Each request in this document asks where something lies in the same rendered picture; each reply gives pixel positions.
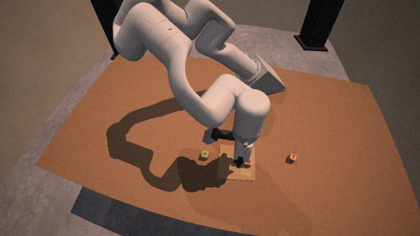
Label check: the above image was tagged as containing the orange flat mat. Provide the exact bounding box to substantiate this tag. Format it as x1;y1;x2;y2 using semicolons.
217;145;255;181

